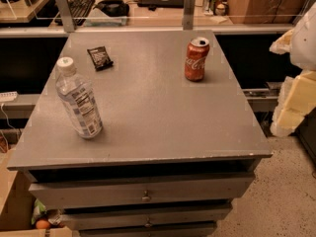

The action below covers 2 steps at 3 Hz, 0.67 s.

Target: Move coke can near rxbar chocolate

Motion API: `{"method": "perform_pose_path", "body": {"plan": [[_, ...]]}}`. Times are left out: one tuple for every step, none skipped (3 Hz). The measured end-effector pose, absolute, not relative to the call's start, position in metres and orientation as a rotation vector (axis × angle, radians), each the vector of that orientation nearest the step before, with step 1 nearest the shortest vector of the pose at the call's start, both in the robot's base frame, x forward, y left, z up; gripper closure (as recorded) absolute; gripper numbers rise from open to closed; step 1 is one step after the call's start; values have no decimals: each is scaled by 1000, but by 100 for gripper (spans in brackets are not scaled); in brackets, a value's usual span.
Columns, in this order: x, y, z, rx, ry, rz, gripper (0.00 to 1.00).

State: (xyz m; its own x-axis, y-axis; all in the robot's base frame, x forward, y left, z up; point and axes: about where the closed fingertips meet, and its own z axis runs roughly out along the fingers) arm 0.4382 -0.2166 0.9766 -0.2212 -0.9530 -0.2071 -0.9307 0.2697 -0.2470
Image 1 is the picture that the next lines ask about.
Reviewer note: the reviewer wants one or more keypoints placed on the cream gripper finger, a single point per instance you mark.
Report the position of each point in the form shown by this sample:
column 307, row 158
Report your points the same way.
column 283, row 44
column 296, row 99

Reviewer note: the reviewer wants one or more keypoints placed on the red coke can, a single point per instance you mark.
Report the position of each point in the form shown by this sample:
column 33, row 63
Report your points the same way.
column 197, row 52

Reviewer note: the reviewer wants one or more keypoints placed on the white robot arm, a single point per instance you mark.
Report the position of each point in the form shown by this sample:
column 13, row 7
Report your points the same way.
column 303, row 42

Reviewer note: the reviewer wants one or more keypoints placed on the black rxbar chocolate wrapper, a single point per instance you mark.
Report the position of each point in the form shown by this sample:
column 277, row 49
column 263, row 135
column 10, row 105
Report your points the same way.
column 100, row 58

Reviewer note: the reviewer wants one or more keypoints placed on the black laptop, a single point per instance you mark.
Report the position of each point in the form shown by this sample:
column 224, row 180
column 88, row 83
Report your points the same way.
column 161, row 3

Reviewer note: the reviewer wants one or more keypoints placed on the middle grey drawer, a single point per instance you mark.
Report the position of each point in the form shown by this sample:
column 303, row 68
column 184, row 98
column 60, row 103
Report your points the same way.
column 152, row 215

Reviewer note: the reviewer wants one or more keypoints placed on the grey drawer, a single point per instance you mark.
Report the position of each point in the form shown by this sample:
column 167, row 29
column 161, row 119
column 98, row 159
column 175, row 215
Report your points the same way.
column 152, row 215
column 192, row 229
column 142, row 190

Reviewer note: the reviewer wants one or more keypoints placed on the bottom grey drawer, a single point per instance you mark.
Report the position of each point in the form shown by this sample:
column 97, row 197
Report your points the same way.
column 192, row 229

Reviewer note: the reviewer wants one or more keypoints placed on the grey drawer cabinet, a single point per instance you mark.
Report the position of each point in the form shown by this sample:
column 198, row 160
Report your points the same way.
column 155, row 121

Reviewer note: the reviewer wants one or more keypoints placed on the black headphones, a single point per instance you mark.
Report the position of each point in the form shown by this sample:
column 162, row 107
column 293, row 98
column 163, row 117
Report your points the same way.
column 113, row 8

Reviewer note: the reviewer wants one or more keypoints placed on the black keyboard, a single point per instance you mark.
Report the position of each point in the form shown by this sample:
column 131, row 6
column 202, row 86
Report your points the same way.
column 80, row 9

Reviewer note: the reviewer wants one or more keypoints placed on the clear plastic water bottle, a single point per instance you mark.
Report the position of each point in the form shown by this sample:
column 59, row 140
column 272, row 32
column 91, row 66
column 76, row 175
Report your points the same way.
column 77, row 96

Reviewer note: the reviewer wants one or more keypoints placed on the top grey drawer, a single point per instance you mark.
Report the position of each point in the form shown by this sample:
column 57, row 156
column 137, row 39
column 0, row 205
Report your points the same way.
column 142, row 190

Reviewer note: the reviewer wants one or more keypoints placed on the white power strip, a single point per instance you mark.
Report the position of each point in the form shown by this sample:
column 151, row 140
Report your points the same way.
column 8, row 96

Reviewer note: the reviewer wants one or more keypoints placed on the green snack bag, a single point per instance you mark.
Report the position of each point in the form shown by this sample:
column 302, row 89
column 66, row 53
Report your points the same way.
column 39, row 211

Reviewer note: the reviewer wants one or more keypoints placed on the orange fruit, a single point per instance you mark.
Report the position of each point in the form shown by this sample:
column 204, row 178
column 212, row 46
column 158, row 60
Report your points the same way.
column 43, row 224

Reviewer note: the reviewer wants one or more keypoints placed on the cardboard box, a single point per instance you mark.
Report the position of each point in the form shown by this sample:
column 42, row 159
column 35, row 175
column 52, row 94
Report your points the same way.
column 16, row 205

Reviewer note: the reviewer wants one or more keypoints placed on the metal glass-panel bracket right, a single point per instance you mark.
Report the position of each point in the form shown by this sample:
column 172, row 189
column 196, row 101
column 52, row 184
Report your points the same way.
column 188, row 18

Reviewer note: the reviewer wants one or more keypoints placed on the metal glass-panel bracket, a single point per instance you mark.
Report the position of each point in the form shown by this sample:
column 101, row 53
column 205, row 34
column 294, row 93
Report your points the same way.
column 65, row 15
column 188, row 18

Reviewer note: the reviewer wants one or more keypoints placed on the metal glass-panel bracket left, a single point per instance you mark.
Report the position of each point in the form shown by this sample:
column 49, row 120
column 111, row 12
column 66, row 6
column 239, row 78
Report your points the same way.
column 65, row 15

